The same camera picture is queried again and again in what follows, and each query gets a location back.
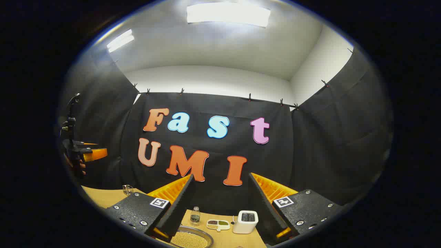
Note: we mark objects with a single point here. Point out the pile of yellow soybeans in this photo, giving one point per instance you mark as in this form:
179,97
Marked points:
189,240

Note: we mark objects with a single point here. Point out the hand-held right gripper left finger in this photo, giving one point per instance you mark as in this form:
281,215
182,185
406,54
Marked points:
179,206

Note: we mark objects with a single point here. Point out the white divided dish of beans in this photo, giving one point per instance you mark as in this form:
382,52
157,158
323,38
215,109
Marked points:
218,225

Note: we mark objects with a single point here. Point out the large ceiling light panel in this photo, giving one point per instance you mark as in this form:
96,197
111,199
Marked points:
227,13

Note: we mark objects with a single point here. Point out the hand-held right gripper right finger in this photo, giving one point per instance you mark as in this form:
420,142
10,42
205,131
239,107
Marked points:
263,210

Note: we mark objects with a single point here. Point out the small ceiling light panel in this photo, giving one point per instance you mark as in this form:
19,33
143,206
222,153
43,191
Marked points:
120,40

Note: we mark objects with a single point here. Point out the white toaster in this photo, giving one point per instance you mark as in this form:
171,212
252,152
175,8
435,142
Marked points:
245,224

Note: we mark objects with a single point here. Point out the clear plastic water bottle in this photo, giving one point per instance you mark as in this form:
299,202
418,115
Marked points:
195,217

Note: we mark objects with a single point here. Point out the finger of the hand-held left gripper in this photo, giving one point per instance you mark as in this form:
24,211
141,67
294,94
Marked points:
89,143
95,154

